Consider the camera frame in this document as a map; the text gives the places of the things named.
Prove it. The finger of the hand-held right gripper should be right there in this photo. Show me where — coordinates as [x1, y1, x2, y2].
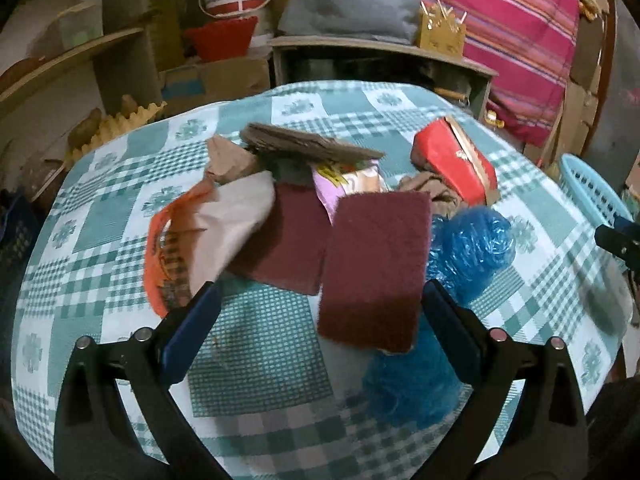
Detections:
[595, 214, 640, 272]

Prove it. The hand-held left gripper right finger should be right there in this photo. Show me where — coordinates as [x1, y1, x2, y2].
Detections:
[420, 279, 591, 480]

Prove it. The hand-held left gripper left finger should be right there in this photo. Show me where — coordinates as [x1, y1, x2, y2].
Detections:
[52, 282, 221, 480]

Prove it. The light blue plastic basket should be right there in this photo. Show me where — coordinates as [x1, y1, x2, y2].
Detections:
[559, 154, 633, 233]

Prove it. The blue mesh scrubber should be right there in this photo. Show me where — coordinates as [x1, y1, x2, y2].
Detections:
[361, 317, 467, 430]

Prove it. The orange plastic wrapper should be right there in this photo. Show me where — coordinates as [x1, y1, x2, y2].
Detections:
[146, 180, 213, 319]

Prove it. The blue plastic bag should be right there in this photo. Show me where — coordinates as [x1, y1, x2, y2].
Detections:
[426, 206, 517, 307]

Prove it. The large maroon scouring pad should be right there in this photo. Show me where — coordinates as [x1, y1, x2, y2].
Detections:
[316, 191, 434, 354]

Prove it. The small maroon scouring pad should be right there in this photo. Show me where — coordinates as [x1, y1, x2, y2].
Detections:
[229, 182, 333, 297]

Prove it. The brown paper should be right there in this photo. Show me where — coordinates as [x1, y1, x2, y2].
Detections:
[397, 171, 465, 219]
[204, 136, 262, 187]

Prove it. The red carton box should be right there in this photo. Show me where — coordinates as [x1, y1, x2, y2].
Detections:
[411, 116, 499, 207]

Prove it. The pink snack packet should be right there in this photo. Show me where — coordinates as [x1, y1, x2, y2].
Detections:
[311, 159, 390, 223]

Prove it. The corrugated cardboard piece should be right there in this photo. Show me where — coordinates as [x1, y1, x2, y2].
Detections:
[240, 122, 387, 164]

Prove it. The green checked tablecloth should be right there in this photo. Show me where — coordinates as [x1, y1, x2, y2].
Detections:
[10, 80, 633, 472]

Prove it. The dark blue crate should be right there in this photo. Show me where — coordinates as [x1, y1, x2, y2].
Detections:
[0, 191, 43, 283]

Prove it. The yellow egg tray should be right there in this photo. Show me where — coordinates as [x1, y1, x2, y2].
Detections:
[65, 101, 169, 162]

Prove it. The pink striped cloth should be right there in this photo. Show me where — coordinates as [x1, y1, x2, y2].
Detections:
[392, 0, 582, 147]

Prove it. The brown cardboard box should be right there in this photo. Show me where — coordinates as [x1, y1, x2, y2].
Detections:
[161, 56, 272, 112]

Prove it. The yellow toothpick holder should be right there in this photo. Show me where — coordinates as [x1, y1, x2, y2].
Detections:
[417, 1, 469, 56]

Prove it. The low wooden shelf unit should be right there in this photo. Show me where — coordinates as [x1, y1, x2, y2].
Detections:
[269, 35, 500, 123]

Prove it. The curved wooden shelf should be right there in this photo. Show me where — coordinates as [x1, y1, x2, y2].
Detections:
[0, 27, 166, 201]

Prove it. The red plastic basket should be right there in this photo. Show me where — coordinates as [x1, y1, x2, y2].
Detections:
[183, 16, 260, 62]

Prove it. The grey cushion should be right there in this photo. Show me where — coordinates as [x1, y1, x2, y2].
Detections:
[276, 0, 425, 45]

